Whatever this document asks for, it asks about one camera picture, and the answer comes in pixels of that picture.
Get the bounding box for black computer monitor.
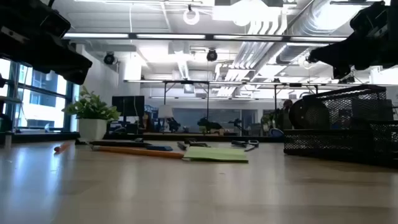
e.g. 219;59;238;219
111;95;146;118

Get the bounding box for green potted plant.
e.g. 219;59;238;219
62;85;121;142

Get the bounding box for dark handled scissors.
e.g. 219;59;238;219
231;139;260;152

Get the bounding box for black aluminium rig frame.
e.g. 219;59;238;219
105;132;284;143

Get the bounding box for blue marker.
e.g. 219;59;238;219
145;145;174;152

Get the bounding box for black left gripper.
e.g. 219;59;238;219
0;0;93;85

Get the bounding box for white shade table lamp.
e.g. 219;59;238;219
157;105;174;133

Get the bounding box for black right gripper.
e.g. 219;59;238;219
307;0;398;80

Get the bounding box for long black object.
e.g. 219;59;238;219
89;139;153;148

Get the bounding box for silver ventilation duct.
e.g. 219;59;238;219
276;0;354;65

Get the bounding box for white ring ceiling fixture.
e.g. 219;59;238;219
183;7;200;26

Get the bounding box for large window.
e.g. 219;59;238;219
0;58;79;132

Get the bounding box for green sticky note pad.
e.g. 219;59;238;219
182;146;249;164

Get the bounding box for black mesh desk organizer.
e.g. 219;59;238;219
283;84;398;166

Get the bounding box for black overhead light bar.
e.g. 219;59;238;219
62;32;348;43

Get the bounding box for orange pencil with eraser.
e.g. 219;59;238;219
53;142;72;154
91;145;185;160

